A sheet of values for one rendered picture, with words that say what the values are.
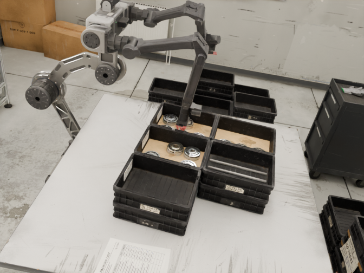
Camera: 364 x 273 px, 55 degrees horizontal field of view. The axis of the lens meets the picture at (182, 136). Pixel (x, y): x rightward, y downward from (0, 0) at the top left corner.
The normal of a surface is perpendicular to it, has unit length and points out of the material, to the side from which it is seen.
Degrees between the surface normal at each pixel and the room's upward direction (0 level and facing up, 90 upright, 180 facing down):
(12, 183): 0
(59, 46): 90
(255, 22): 90
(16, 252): 0
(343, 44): 90
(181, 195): 0
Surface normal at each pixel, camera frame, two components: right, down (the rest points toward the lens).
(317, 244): 0.13, -0.80
